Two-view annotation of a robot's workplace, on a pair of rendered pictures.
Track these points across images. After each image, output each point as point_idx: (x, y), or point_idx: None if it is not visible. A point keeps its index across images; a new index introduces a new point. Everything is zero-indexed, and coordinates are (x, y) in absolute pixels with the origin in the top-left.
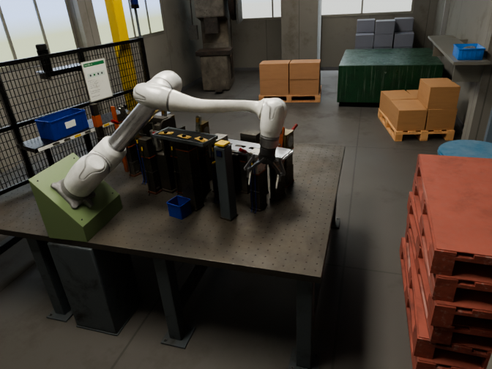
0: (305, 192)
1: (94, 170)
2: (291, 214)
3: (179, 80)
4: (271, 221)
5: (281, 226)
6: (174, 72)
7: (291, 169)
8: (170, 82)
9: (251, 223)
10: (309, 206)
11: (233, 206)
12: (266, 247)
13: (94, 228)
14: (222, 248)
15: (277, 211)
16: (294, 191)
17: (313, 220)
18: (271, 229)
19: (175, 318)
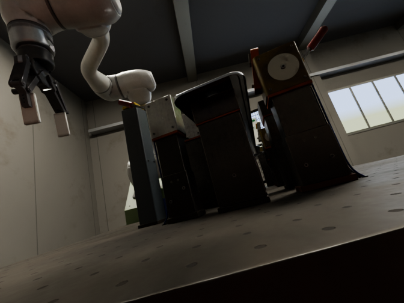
0: (319, 197)
1: (127, 166)
2: (146, 239)
3: (133, 71)
4: (121, 240)
5: (84, 253)
6: (140, 69)
7: (322, 140)
8: (118, 74)
9: (122, 235)
10: (208, 232)
11: (143, 202)
12: (0, 273)
13: (137, 216)
14: (56, 250)
15: (171, 227)
16: (297, 197)
17: (78, 274)
18: (81, 251)
19: None
